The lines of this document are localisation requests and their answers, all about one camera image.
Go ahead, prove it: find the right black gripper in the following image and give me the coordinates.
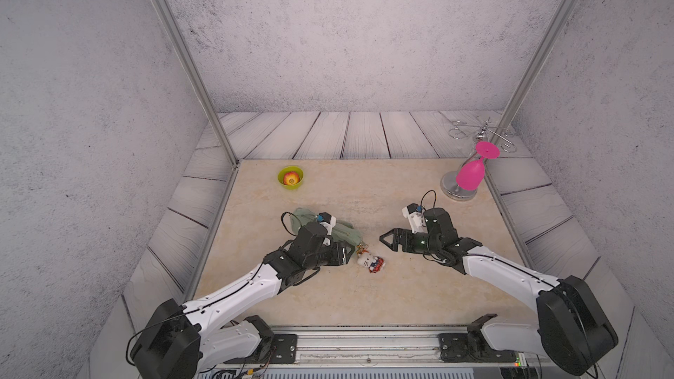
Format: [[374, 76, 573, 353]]
[[379, 227, 442, 256]]

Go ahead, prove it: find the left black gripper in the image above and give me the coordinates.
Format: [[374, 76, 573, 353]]
[[302, 239, 357, 272]]

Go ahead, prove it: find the green corduroy pouch bag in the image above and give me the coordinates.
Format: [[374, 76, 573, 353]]
[[290, 208, 363, 247]]

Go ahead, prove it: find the white kitty keychain decoration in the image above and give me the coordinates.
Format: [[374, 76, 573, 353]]
[[356, 244, 385, 274]]

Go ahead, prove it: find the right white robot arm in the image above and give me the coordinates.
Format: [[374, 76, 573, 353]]
[[379, 208, 619, 375]]

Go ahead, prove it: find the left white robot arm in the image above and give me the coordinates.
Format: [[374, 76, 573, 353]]
[[125, 221, 356, 378]]

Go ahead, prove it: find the red yellow toy apple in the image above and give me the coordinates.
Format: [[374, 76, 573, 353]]
[[283, 171, 301, 186]]

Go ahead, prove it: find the green plastic bowl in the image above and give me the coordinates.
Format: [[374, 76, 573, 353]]
[[277, 166, 305, 190]]

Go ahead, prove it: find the pink plastic wine glass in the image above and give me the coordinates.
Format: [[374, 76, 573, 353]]
[[456, 141, 500, 191]]

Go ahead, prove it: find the metal glass holder stand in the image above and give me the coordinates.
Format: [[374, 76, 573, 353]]
[[441, 119, 517, 201]]

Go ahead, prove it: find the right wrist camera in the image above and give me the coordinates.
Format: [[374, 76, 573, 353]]
[[402, 203, 428, 233]]

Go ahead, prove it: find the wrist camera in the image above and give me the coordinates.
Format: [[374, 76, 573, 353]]
[[402, 203, 428, 233], [316, 212, 337, 247]]

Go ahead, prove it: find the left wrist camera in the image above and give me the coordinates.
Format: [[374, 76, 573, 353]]
[[316, 212, 337, 247]]

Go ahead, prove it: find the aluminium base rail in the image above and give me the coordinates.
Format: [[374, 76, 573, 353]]
[[201, 326, 560, 378]]

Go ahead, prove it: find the left aluminium frame post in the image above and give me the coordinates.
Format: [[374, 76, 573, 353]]
[[150, 0, 240, 168]]

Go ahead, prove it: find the aluminium frame post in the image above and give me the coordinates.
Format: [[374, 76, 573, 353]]
[[493, 0, 579, 144], [150, 0, 240, 168]]

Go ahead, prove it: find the right aluminium frame post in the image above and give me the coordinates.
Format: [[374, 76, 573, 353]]
[[493, 0, 579, 144]]

